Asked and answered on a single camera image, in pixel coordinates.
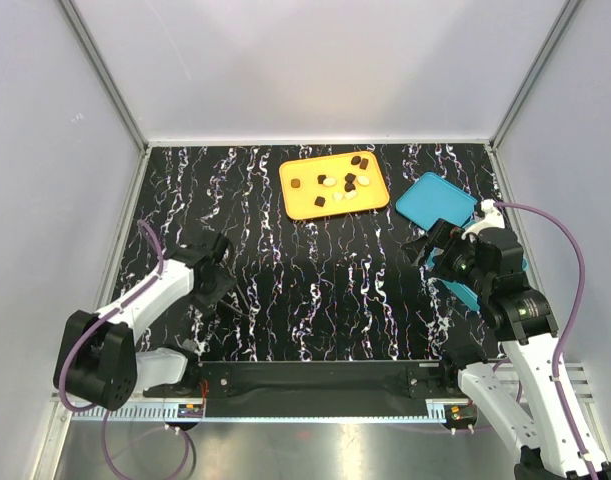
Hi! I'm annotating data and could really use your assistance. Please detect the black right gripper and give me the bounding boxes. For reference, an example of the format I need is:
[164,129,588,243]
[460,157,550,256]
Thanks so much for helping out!
[400,217,491,294]

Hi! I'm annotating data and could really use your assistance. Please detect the teal tin box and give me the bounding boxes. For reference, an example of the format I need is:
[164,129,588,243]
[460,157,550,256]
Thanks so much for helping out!
[424,249,530,315]

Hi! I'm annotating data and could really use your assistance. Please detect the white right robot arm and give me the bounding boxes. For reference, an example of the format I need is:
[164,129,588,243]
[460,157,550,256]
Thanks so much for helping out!
[403,219,611,479]

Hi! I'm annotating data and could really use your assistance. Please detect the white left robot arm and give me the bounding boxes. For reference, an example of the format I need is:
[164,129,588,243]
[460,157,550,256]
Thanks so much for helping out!
[53,232,237,411]

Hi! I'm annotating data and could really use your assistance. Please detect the teal tin lid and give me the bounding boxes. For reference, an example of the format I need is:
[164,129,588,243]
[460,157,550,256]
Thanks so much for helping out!
[395,172,477,231]

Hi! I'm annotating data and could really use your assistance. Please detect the orange plastic tray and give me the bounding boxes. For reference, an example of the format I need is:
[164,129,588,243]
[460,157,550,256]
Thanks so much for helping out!
[279,151,390,221]

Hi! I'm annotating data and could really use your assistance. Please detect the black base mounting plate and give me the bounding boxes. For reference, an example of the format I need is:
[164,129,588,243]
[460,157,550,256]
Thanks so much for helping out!
[144,360,468,422]

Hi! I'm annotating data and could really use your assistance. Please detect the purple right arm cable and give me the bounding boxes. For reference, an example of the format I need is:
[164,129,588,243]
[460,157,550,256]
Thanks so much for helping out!
[489,199,599,480]

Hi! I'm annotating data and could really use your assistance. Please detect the aluminium cable duct rail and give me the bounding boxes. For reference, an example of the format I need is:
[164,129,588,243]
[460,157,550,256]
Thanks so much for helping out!
[74,403,206,422]

